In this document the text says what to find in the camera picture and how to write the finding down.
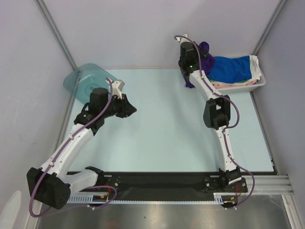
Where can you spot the white slotted cable duct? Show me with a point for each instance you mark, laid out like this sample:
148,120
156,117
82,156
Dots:
101,199

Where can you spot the white towel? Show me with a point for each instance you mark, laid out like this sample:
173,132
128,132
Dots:
254,67

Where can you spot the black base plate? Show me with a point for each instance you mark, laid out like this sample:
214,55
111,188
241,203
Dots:
169,186

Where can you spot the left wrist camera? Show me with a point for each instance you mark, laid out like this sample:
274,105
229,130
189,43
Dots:
117,87

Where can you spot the translucent blue plastic tray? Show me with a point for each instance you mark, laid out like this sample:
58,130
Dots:
81,82

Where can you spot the purple microfiber towel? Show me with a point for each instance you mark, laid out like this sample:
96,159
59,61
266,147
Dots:
207,62

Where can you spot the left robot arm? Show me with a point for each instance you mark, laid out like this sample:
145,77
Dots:
50,184

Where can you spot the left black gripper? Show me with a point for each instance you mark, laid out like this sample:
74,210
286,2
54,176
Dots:
126,108

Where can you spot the left aluminium frame post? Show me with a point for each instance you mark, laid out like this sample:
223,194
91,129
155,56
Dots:
56,32

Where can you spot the pink towel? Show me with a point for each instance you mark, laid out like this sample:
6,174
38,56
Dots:
229,85

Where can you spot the blue towel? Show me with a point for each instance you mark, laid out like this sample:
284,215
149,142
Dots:
230,70

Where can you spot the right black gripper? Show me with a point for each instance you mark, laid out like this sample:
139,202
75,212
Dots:
186,78

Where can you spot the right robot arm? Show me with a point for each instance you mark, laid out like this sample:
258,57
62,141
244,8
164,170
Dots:
217,110

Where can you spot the right aluminium frame post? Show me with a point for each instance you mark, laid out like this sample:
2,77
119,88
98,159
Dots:
279,8

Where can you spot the white plastic basket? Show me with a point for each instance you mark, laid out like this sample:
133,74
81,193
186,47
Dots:
248,88

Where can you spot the aluminium rail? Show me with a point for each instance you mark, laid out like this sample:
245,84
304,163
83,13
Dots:
272,185

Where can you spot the aluminium frame post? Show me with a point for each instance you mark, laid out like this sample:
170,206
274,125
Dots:
56,32
279,8

